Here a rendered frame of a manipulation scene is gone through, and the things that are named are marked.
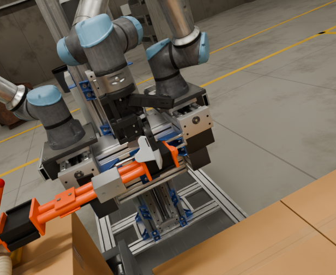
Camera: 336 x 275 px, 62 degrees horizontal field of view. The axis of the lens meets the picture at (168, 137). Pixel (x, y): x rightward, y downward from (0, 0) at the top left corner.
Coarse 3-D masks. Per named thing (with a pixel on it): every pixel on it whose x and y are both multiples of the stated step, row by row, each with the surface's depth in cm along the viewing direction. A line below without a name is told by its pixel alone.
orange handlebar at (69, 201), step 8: (176, 152) 71; (120, 168) 71; (128, 168) 71; (136, 168) 69; (128, 176) 67; (136, 176) 68; (88, 184) 69; (64, 192) 69; (72, 192) 68; (80, 192) 69; (88, 192) 66; (56, 200) 67; (64, 200) 65; (72, 200) 64; (80, 200) 65; (88, 200) 66; (40, 208) 67; (48, 208) 67; (56, 208) 64; (64, 208) 64; (72, 208) 65; (40, 216) 64; (48, 216) 64; (56, 216) 64; (64, 216) 65
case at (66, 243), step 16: (48, 224) 84; (64, 224) 82; (80, 224) 90; (48, 240) 78; (64, 240) 75; (80, 240) 82; (32, 256) 74; (48, 256) 72; (64, 256) 70; (80, 256) 75; (96, 256) 91; (16, 272) 70; (32, 272) 69; (48, 272) 67; (64, 272) 65; (80, 272) 69; (96, 272) 83; (112, 272) 104
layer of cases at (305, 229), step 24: (312, 192) 116; (264, 216) 113; (288, 216) 109; (312, 216) 106; (216, 240) 110; (240, 240) 107; (264, 240) 103; (288, 240) 100; (312, 240) 97; (168, 264) 108; (192, 264) 104; (216, 264) 101; (240, 264) 98; (264, 264) 95; (288, 264) 93; (312, 264) 90
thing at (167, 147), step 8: (160, 144) 73; (160, 152) 69; (168, 152) 68; (152, 160) 67; (168, 160) 70; (176, 160) 69; (144, 168) 67; (152, 168) 69; (168, 168) 70; (152, 176) 69
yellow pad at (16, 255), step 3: (18, 249) 76; (21, 249) 77; (15, 252) 75; (18, 252) 75; (21, 252) 76; (12, 255) 74; (15, 255) 74; (18, 255) 74; (12, 258) 73; (15, 258) 73; (18, 258) 73; (12, 261) 72; (15, 261) 73; (18, 261) 73; (15, 264) 73
